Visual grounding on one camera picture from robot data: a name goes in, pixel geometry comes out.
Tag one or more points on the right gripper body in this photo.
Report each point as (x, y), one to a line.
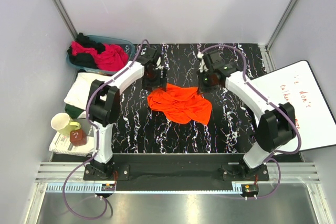
(206, 81)

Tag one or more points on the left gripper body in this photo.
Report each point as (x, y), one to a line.
(154, 80)

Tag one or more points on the orange t-shirt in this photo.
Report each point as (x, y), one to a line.
(180, 105)

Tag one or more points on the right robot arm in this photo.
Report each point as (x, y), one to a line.
(276, 122)

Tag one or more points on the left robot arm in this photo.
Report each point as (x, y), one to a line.
(103, 107)

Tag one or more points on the stack of papers and books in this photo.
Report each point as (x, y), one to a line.
(61, 144)

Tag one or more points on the magenta t-shirt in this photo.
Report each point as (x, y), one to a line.
(114, 58)

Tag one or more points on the clear blue plastic bin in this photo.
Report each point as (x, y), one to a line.
(127, 46)

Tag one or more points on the black t-shirt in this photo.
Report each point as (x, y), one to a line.
(83, 51)

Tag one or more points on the folded white t-shirt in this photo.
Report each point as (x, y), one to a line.
(79, 92)

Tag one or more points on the whiteboard with red writing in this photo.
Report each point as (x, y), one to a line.
(297, 85)

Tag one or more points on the folded dark green t-shirt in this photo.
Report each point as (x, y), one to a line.
(75, 112)

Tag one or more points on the dark red cube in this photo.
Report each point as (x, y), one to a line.
(78, 137)

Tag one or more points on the yellow-green mug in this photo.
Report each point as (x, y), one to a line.
(64, 124)

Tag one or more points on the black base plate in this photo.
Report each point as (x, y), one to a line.
(176, 172)

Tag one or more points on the aluminium frame rail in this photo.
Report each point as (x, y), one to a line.
(286, 172)

